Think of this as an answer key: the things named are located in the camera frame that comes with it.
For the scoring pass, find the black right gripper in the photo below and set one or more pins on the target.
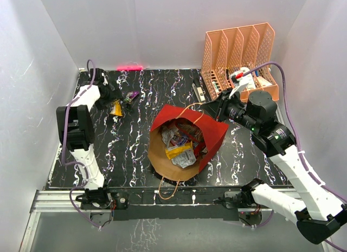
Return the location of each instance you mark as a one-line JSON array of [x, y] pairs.
[[217, 109]]

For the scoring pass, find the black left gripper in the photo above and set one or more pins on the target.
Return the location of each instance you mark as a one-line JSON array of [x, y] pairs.
[[115, 95]]

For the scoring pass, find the yellow snack packet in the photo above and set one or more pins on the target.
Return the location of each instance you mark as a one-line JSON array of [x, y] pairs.
[[116, 109]]

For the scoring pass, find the purple M&M's packet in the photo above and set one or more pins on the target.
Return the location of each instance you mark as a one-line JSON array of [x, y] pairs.
[[130, 96]]

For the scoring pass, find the red brown paper bag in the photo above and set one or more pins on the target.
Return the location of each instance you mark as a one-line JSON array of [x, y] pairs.
[[160, 156]]

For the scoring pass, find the silver snack wrapper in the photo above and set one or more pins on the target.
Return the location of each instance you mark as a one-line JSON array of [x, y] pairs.
[[185, 159], [168, 134]]

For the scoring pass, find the brown M&M's packet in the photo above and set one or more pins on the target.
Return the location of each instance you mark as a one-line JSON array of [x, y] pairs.
[[179, 140]]

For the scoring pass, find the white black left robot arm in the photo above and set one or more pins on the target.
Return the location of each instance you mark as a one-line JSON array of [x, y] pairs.
[[77, 134]]

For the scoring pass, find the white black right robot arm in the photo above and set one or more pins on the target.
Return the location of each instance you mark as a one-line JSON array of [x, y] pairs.
[[318, 214]]

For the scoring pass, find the beige black stapler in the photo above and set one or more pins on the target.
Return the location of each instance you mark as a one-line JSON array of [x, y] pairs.
[[198, 90]]

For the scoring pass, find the green white tube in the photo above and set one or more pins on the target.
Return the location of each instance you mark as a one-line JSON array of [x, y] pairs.
[[216, 86]]

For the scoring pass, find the red snack packet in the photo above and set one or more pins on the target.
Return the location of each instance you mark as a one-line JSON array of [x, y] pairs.
[[194, 133]]

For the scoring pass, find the peach plastic file organizer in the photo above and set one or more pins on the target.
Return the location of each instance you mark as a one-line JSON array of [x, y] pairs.
[[227, 50]]

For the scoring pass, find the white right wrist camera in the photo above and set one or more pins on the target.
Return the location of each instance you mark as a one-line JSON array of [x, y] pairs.
[[238, 88]]

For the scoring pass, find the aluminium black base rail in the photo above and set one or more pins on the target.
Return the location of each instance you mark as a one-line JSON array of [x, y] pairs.
[[152, 219]]

